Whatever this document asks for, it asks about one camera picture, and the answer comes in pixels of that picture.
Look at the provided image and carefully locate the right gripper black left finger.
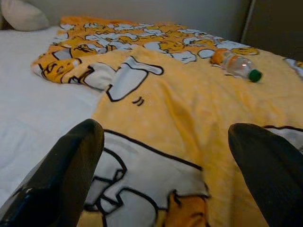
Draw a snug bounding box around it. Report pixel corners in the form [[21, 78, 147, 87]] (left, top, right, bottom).
[[0, 119, 105, 227]]

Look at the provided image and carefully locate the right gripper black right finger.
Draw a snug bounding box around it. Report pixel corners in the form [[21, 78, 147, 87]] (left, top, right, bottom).
[[228, 122, 303, 227]]

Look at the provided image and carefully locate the white quilted mattress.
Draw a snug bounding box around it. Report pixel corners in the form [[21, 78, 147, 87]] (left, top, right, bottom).
[[0, 25, 104, 209]]

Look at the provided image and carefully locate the yellow cartoon egg blanket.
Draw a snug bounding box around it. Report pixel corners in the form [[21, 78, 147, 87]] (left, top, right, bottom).
[[30, 16, 303, 227]]

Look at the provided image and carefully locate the dark bedside cabinet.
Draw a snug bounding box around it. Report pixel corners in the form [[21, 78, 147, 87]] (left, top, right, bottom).
[[240, 0, 303, 62]]

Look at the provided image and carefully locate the clear bottle green cap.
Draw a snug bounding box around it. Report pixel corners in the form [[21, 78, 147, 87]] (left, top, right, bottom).
[[211, 48, 263, 83]]

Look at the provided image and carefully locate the beige pillow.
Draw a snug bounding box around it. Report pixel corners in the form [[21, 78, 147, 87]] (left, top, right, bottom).
[[1, 0, 50, 31]]

